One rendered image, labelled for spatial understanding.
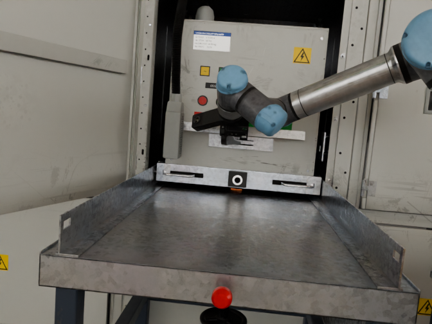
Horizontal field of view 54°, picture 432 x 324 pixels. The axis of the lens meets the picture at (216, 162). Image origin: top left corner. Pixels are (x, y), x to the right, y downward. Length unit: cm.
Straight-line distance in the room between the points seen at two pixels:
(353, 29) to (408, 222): 62
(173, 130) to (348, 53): 58
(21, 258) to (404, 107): 132
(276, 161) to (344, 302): 74
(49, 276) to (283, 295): 39
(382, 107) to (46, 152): 96
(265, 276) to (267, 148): 73
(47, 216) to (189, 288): 87
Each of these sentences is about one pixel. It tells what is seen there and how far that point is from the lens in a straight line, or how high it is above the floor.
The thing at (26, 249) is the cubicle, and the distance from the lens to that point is 157.
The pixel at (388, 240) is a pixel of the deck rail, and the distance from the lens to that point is 80.
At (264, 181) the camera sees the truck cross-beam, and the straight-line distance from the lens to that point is 139.
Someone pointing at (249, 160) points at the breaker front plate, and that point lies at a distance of 139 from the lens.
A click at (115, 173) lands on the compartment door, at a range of 136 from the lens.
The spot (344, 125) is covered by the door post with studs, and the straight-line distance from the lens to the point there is 137.
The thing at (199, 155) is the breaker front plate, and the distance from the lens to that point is 140.
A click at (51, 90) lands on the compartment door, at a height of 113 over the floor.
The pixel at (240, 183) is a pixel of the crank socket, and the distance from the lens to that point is 136.
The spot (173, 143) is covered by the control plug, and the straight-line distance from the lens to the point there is 130.
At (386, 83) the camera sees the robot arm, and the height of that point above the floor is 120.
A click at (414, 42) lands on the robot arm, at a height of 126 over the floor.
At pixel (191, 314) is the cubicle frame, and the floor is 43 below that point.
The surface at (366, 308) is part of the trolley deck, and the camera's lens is 75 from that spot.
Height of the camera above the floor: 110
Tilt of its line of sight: 6 degrees down
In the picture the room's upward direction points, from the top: 5 degrees clockwise
